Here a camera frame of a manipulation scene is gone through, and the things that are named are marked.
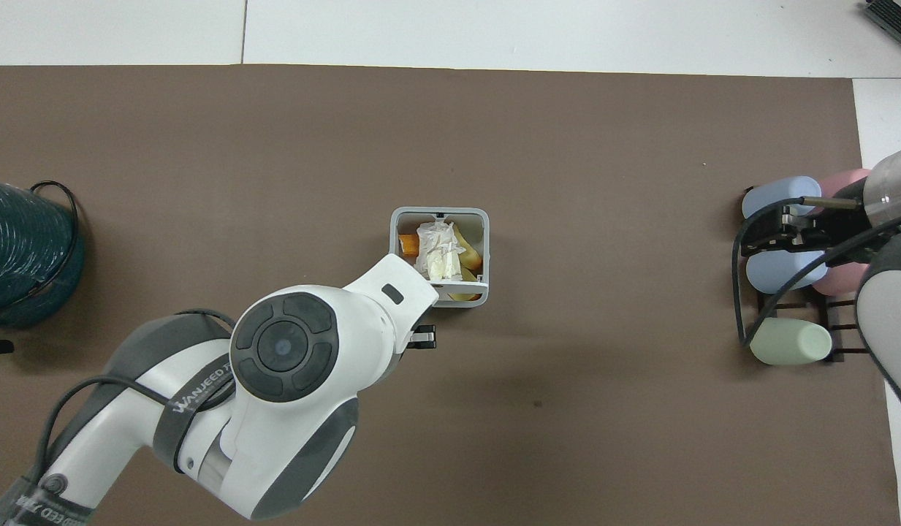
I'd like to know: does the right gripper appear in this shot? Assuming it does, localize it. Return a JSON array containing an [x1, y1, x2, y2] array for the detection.
[[740, 179, 878, 257]]

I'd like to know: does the grey square trash can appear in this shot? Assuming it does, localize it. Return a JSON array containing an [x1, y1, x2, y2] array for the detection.
[[389, 207, 491, 310]]

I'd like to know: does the crumpled white paper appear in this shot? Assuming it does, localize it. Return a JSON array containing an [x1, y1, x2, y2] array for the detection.
[[417, 219, 468, 283]]

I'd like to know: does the dark ribbed device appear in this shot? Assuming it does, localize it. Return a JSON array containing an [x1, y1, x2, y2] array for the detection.
[[862, 0, 901, 49]]

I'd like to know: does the pale green cup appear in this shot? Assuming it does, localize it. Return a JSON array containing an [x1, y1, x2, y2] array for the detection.
[[749, 319, 834, 367]]

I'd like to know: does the dark teal ribbed roll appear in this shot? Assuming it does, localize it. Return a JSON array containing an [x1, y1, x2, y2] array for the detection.
[[0, 178, 86, 328]]

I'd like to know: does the yellow banana peel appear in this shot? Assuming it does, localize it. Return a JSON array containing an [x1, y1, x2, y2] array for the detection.
[[449, 223, 485, 302]]

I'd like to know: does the pink cup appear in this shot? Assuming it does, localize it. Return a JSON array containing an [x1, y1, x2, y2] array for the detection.
[[817, 168, 874, 203], [811, 259, 872, 297]]

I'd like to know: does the black cable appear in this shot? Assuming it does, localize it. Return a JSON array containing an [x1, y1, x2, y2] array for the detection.
[[26, 308, 239, 483], [732, 197, 901, 348], [28, 180, 83, 297]]

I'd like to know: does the light blue cup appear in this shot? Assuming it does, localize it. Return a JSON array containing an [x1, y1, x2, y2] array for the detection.
[[741, 175, 823, 221], [745, 244, 829, 294]]

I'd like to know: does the black cup rack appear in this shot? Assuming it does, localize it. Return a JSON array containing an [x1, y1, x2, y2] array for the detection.
[[739, 186, 872, 365]]

